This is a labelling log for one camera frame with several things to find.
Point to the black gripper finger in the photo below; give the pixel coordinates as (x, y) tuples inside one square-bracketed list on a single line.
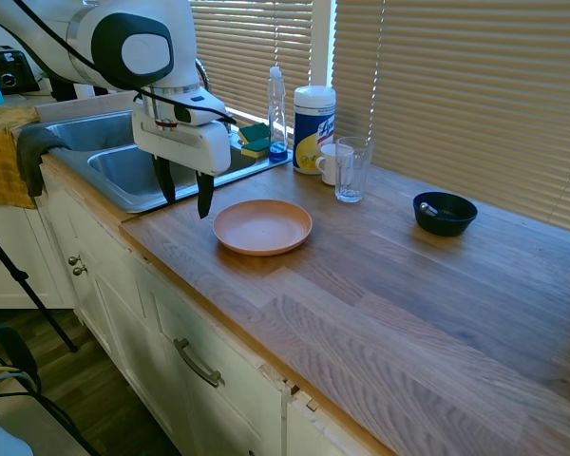
[(165, 183), (204, 195)]

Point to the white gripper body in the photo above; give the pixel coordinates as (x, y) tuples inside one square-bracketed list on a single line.
[(190, 142)]

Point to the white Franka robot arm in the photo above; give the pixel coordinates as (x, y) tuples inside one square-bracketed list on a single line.
[(138, 52)]

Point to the stainless steel double sink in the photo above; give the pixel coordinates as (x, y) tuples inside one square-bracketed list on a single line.
[(123, 171)]

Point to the white mug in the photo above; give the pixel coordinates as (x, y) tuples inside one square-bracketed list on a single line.
[(328, 166)]

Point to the green yellow sponge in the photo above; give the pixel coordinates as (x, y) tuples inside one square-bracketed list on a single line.
[(255, 148), (254, 132)]

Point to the orange plate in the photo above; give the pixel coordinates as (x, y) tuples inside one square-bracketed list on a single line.
[(261, 228)]

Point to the clear dish soap bottle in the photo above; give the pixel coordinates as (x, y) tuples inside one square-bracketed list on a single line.
[(277, 114)]

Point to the narrow beige window blind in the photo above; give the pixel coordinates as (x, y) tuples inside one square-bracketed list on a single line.
[(252, 47)]

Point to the round metal cabinet knob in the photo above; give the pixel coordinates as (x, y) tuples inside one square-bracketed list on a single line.
[(80, 271), (74, 260)]

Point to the Lysol wipes canister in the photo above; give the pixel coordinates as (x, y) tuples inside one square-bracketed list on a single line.
[(313, 128)]

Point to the white kitchen cabinet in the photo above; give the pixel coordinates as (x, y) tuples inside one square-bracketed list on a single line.
[(123, 304)]

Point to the grey cloth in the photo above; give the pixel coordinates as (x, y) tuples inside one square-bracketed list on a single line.
[(31, 152)]

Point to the clear glass tumbler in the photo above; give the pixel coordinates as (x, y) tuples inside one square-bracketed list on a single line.
[(356, 180)]

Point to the yellow towel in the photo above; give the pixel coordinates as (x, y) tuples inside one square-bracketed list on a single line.
[(0, 157)]

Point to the black tripod leg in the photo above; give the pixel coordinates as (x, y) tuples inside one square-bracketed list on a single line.
[(24, 285)]

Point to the black toaster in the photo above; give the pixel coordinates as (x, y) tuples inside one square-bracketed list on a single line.
[(9, 69)]

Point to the small metal piece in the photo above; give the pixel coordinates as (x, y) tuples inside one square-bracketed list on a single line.
[(427, 208)]

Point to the dark blue bowl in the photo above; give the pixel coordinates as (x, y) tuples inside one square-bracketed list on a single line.
[(444, 223)]

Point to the wide beige window blind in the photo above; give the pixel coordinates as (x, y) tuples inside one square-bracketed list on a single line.
[(456, 85)]

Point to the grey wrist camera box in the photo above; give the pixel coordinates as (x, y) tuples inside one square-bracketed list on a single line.
[(200, 110)]

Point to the white window frame post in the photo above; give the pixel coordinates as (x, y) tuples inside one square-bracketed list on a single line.
[(324, 43)]

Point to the black cart frame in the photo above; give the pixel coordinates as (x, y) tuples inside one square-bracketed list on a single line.
[(14, 351)]

